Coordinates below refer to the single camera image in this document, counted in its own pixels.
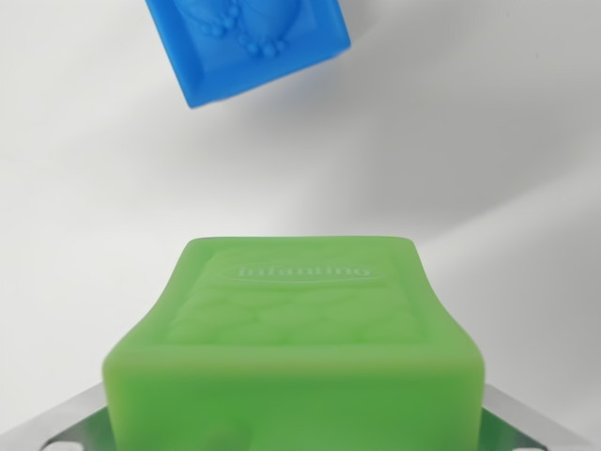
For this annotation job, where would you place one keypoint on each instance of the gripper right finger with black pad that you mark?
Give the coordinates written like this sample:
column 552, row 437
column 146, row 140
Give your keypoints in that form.
column 526, row 427

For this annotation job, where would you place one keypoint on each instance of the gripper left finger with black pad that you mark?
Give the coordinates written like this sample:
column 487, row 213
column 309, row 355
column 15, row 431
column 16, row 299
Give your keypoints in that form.
column 70, row 423

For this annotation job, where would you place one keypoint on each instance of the green soft toy cube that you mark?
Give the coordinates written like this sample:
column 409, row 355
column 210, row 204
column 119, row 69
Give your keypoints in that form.
column 296, row 347

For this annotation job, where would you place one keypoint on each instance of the blue soft toy cube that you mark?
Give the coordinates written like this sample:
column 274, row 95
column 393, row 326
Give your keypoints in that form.
column 244, row 47

